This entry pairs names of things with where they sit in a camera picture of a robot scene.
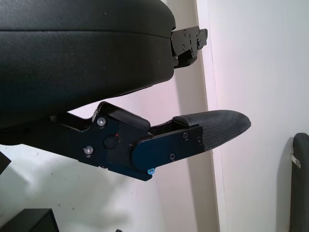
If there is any black camera box base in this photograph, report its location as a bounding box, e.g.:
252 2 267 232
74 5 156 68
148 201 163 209
20 208 59 232

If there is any black RealSense box lid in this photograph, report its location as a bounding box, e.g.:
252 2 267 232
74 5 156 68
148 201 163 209
0 149 12 175

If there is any black padded chair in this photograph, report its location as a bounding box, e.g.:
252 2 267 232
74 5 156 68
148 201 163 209
288 132 309 232

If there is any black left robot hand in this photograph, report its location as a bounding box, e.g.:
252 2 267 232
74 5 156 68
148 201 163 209
0 0 252 181

